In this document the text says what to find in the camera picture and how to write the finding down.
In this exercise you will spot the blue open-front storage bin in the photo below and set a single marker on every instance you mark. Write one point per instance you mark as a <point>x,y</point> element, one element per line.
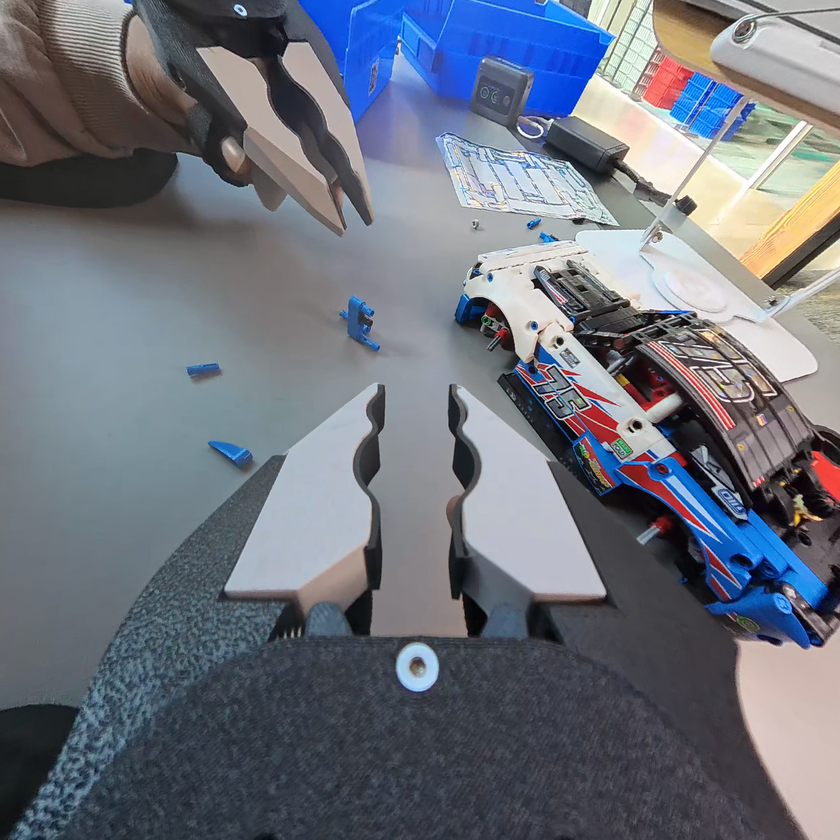
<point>367,52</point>

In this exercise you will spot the person's right hand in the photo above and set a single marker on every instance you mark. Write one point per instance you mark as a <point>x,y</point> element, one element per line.
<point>453,513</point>

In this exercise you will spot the wooden table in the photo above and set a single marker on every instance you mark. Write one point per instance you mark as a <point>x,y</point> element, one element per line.
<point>800,223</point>

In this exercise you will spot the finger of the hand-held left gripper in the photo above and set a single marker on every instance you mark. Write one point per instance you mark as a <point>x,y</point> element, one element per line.
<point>328,118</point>
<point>262,118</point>

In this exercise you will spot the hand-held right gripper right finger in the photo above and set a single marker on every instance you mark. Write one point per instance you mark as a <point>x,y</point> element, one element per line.
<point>525,525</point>

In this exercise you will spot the stack of red blue bins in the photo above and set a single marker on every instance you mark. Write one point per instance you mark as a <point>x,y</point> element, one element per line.
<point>702,98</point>

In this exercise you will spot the blue perforated brick beam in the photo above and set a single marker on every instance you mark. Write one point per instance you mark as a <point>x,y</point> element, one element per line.
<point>356,313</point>

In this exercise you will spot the sticker sheet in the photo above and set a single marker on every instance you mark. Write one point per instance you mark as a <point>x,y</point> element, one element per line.
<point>525,177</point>

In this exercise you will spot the grey desk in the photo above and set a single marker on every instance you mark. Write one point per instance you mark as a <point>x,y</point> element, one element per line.
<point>131,295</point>

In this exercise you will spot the person's left forearm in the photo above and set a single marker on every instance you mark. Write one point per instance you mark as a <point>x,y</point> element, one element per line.
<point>59,79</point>

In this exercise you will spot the toy brick race car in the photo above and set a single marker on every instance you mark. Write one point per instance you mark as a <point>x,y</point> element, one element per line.
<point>656,426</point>

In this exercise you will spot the black power adapter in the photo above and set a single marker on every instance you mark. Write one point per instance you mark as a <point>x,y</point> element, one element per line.
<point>584,144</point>

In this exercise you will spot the black power bank with display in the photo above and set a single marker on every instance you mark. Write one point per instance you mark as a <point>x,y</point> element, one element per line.
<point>502,92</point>

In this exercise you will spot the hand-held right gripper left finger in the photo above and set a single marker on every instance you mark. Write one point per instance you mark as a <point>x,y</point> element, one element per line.
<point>308,525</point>

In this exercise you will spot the large blue storage bin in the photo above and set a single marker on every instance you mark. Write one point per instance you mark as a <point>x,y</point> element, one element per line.
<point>512,39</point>

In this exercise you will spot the person's left hand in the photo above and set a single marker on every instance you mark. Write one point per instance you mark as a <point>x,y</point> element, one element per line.
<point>157,79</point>

